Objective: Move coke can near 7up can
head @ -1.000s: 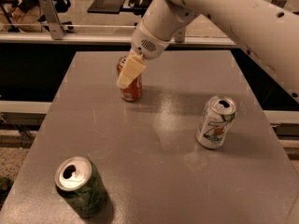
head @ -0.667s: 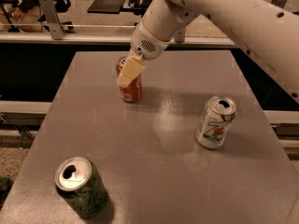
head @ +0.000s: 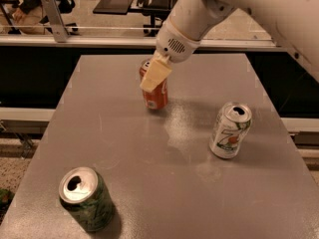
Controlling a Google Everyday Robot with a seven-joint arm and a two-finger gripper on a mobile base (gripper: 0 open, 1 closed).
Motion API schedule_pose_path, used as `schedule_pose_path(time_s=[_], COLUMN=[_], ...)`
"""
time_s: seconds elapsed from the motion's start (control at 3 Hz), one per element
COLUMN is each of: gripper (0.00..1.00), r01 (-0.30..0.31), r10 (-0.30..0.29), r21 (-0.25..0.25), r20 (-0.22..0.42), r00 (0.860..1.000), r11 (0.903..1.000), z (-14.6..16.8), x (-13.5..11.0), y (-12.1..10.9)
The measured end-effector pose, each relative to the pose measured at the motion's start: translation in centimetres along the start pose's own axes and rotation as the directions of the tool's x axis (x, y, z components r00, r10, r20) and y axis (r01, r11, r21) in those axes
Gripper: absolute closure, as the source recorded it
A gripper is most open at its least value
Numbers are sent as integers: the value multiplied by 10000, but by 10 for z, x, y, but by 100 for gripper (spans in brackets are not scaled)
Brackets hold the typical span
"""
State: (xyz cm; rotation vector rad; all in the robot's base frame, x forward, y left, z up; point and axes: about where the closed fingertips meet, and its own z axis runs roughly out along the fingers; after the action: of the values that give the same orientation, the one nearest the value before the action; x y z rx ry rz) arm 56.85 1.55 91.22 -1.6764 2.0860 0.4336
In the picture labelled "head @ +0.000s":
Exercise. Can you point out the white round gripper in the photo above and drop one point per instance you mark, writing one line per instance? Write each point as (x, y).
(177, 44)

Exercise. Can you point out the red coke can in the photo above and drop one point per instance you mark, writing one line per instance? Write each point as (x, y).
(158, 98)

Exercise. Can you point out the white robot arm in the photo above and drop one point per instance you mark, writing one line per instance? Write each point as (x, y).
(292, 24)

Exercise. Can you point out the white 7up can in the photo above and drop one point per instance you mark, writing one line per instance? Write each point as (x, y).
(232, 124)

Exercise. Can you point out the green soda can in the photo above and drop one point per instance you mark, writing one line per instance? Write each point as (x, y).
(84, 194)

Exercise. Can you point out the black office chair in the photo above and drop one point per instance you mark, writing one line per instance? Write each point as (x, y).
(158, 10)

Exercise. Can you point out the seated person in background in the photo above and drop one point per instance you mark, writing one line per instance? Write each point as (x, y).
(30, 14)

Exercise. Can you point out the left metal glass bracket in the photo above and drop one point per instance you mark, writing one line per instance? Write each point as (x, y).
(60, 33)

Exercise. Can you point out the metal window rail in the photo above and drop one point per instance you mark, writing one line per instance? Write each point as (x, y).
(134, 43)

